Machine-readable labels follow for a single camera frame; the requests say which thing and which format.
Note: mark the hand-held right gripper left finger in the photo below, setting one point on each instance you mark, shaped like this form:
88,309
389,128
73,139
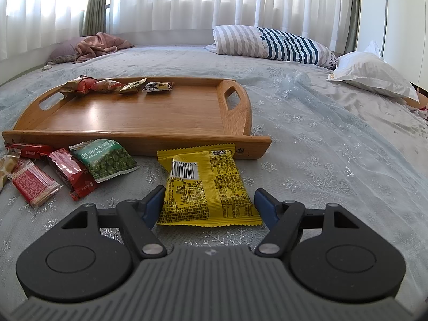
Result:
152,207

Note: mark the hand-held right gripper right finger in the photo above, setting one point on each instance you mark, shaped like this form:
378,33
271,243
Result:
267,207

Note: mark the yellow snack packet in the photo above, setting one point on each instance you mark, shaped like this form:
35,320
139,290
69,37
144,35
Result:
207,190

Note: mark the pink snack packet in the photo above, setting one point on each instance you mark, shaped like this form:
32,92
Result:
105,86

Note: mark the green snack packet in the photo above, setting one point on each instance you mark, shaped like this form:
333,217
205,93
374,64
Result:
105,160

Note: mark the light blue bedspread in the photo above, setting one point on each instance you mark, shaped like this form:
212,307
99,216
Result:
317,160

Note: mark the dark red snack packet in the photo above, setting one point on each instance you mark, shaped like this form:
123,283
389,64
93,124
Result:
72,172

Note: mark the black and white snack packet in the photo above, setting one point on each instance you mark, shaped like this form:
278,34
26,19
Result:
157,87

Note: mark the red white-print snack packet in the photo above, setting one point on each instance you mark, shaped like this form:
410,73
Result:
33,182

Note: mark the gold snack packet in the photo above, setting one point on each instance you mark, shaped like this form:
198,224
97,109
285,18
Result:
131,87

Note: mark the long red snack packet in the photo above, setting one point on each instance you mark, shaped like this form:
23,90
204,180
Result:
28,150

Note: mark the orange paper packet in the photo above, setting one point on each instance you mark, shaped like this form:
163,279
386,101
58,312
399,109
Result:
332,76

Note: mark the beige snack packet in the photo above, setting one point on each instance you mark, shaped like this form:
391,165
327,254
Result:
5,170

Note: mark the striped pillow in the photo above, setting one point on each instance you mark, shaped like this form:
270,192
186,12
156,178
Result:
274,45

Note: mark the white pillow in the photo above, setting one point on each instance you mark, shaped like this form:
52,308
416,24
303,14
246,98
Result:
371,72

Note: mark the pink blanket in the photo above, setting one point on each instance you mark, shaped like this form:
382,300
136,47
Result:
98,45

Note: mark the small white items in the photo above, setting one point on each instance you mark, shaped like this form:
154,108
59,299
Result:
47,68

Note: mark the lilac pillow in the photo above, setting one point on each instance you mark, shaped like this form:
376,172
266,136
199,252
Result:
62,52

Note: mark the small red item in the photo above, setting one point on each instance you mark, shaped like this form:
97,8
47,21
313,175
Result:
424,111

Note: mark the brown box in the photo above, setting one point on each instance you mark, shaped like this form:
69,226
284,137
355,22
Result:
422,95

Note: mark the white sheer curtain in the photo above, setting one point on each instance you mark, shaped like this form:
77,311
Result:
234,3
43,6

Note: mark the green curtain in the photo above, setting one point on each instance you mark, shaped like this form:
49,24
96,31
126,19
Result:
95,5

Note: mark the white wardrobe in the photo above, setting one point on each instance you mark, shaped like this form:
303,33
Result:
394,23

